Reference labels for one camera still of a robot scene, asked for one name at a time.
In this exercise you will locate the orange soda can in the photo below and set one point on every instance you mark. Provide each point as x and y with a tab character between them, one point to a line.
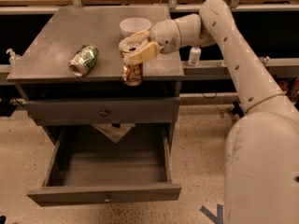
131	74

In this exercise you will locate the open grey middle drawer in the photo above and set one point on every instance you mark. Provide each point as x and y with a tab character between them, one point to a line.
87	168

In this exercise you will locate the black metal stand leg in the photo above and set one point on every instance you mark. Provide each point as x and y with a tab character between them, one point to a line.
237	109

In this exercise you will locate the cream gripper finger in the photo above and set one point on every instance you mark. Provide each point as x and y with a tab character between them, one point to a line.
145	52
137	38

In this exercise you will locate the orange bottle under shelf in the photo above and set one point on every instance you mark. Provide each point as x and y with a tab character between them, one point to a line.
283	85

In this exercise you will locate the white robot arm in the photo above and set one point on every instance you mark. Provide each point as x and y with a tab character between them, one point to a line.
262	148

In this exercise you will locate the green soda can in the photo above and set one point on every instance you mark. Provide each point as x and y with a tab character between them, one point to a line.
84	60

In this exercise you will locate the closed grey top drawer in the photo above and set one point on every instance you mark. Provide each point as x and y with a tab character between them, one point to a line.
103	111

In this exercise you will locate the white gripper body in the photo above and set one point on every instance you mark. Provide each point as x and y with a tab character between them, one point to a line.
164	34

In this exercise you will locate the crumpled paper in cabinet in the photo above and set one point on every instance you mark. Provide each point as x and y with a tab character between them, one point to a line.
114	132

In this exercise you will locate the clear pump bottle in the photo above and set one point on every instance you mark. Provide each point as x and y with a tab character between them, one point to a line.
13	56

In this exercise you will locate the white bowl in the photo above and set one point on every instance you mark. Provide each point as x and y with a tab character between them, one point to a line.
133	25

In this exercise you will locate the grey drawer cabinet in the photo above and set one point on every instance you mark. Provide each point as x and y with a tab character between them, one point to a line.
42	73

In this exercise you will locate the white pump bottle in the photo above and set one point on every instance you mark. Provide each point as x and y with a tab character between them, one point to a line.
194	56

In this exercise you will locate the crumpled clear wrapper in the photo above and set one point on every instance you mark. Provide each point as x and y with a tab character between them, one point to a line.
265	60

